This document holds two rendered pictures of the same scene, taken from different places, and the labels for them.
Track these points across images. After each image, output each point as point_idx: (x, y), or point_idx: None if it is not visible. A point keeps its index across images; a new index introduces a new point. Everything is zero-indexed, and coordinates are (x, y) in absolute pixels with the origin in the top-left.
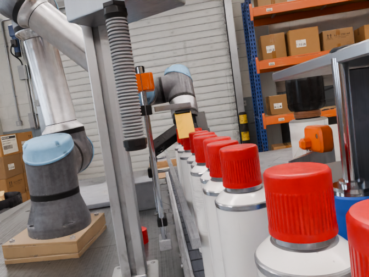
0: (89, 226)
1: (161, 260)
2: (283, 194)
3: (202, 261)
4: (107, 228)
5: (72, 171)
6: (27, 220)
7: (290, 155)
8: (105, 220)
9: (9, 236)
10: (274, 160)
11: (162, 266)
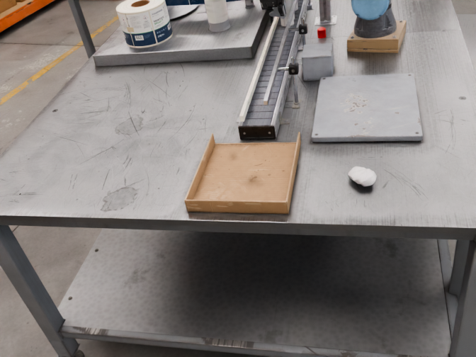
0: (353, 29)
1: (312, 25)
2: None
3: (298, 2)
4: (346, 51)
5: None
6: (440, 77)
7: (68, 161)
8: (347, 44)
9: (435, 57)
10: (108, 149)
11: (313, 23)
